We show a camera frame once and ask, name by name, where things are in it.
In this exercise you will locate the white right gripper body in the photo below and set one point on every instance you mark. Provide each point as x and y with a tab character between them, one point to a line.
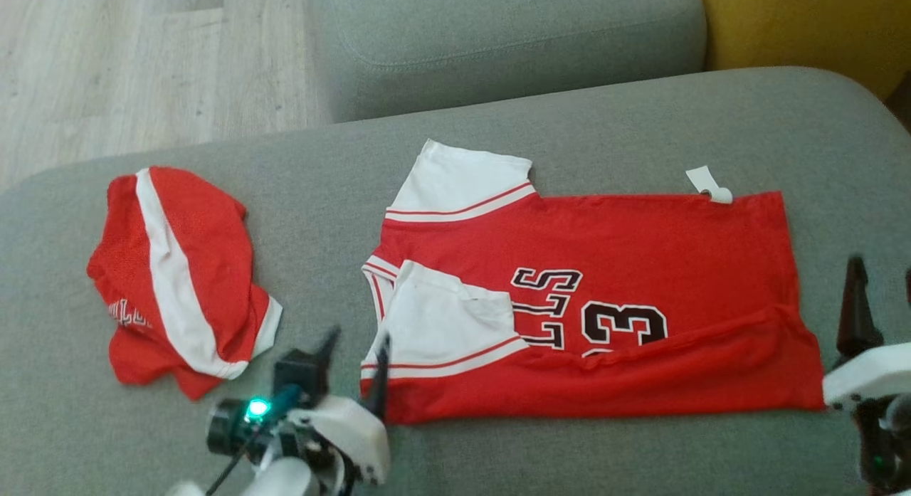
872	371

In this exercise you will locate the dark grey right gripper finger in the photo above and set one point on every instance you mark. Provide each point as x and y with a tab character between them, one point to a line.
909	286
856	311

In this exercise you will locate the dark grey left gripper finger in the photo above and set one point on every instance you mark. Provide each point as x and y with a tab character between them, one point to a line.
327	350
379	382

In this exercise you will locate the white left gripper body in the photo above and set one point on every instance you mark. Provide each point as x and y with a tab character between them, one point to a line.
349	428

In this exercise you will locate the red shorts white stripe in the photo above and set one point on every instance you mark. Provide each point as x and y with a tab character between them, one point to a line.
206	268

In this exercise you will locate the red basketball jersey white sleeves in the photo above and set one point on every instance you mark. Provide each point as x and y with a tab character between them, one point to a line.
640	240

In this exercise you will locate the large yellow sofa back cushion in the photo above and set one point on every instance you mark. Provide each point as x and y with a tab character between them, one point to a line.
804	19

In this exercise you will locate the grey sofa seat cushion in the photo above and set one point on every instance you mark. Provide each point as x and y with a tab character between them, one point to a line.
512	40

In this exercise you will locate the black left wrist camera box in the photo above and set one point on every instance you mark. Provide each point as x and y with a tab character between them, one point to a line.
299	371

